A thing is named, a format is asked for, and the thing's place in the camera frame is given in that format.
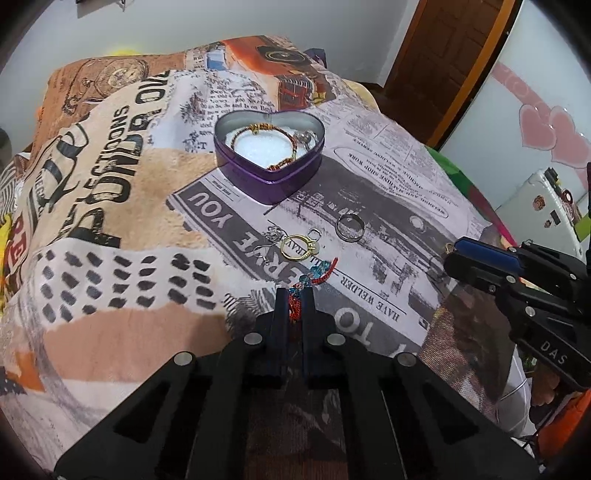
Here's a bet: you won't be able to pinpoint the red blue bead bracelet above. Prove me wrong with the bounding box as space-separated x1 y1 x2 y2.
288 257 341 322

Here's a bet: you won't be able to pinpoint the silver hook earrings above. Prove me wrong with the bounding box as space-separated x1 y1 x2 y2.
255 225 288 267

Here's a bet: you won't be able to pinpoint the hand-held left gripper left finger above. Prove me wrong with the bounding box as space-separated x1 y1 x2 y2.
53 287 291 480

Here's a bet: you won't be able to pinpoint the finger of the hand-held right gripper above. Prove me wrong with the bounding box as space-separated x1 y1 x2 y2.
444 252 514 296
454 236 526 276

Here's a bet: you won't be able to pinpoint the brown and gold beaded bracelet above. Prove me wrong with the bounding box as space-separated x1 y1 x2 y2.
230 122 299 171

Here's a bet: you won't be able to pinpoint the silver band ring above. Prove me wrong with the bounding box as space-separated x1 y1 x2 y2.
335 213 367 243

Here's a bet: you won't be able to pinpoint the colourful green bedding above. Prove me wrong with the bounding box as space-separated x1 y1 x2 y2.
426 147 519 249

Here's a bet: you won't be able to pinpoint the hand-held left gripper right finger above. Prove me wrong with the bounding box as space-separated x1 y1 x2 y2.
301 287 542 480

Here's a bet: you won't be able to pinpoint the purple heart-shaped tin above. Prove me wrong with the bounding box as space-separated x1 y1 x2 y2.
213 110 326 206

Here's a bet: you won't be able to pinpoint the white appliance with stickers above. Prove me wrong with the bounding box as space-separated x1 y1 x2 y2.
495 167 586 260

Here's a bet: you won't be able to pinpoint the white foam pad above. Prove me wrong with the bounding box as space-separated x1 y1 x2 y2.
232 129 309 169

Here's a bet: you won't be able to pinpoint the brown wooden door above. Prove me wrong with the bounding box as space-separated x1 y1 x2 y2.
382 0 517 147

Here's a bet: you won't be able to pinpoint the person's right hand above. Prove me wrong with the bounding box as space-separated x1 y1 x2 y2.
529 364 562 409

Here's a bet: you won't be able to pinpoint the newspaper print blanket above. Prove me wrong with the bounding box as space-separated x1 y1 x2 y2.
0 35 498 467

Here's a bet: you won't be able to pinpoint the white wardrobe with pink hearts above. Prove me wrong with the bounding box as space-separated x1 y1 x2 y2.
438 0 591 224

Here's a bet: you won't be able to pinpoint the gold ring with pearl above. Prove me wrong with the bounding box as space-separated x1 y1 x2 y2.
279 234 321 263

